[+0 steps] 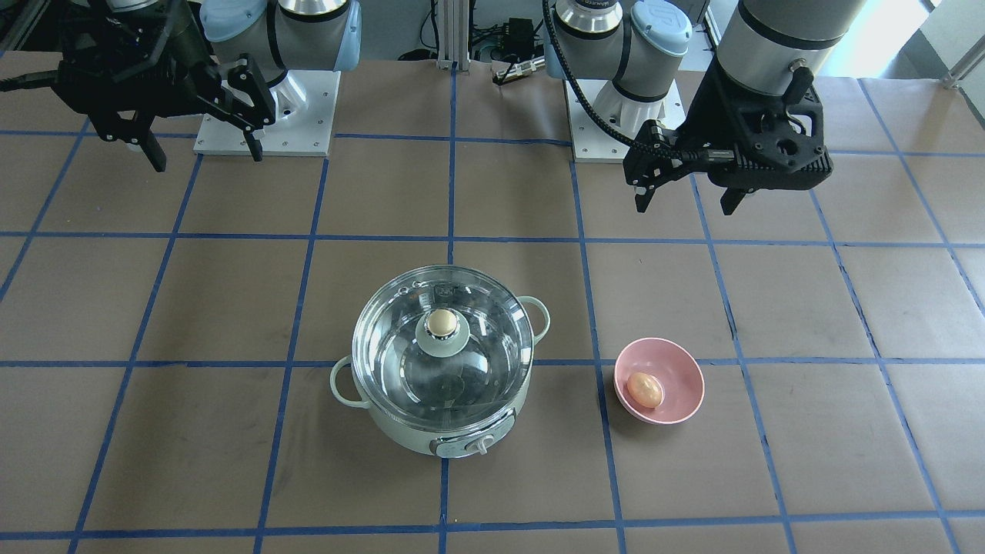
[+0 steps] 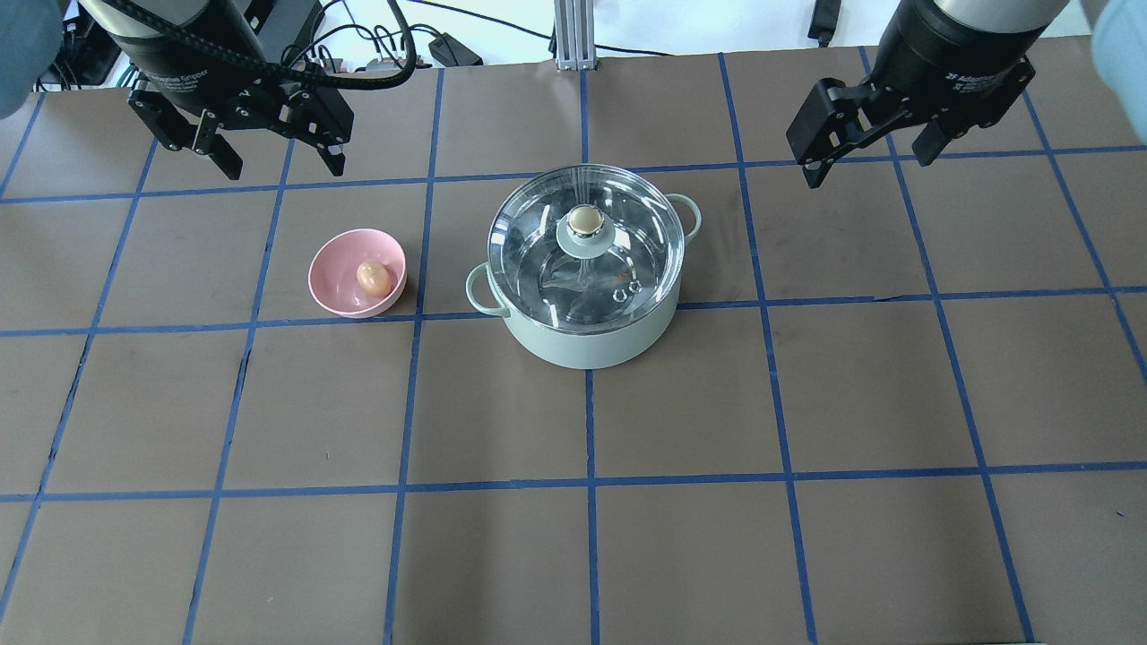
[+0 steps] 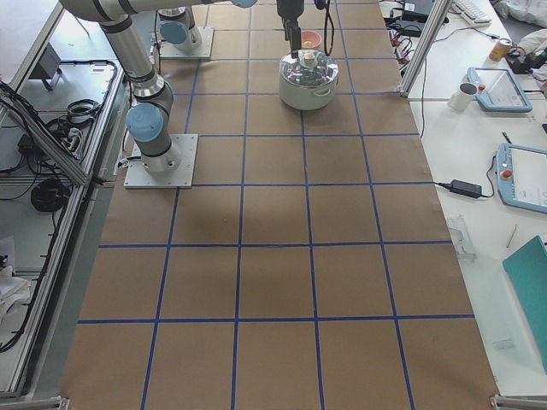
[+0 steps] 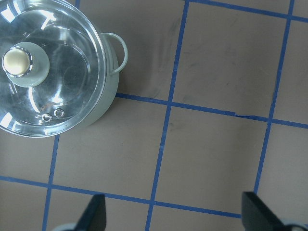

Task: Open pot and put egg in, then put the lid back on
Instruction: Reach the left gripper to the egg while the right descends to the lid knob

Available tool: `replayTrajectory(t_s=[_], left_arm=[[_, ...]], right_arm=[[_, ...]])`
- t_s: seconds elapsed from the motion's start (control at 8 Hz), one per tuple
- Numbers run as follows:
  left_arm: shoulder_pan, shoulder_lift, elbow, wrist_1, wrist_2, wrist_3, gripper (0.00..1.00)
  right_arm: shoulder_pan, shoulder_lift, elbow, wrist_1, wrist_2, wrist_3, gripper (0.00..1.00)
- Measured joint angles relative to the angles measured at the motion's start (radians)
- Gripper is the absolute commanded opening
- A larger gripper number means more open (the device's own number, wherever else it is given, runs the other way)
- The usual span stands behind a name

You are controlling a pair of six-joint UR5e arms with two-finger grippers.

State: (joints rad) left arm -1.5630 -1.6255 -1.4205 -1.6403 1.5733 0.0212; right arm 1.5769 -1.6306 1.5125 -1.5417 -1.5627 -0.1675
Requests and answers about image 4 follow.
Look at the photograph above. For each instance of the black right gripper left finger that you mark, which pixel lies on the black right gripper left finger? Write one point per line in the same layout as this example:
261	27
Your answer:
94	216

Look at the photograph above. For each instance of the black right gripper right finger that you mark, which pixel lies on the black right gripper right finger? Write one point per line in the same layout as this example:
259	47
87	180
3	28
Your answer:
256	216

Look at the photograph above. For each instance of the glass pot lid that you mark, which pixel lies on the glass pot lid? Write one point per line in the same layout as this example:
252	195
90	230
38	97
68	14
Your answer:
66	74

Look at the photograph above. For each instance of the pale green cooking pot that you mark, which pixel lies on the pale green cooking pot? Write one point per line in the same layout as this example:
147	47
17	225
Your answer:
112	79

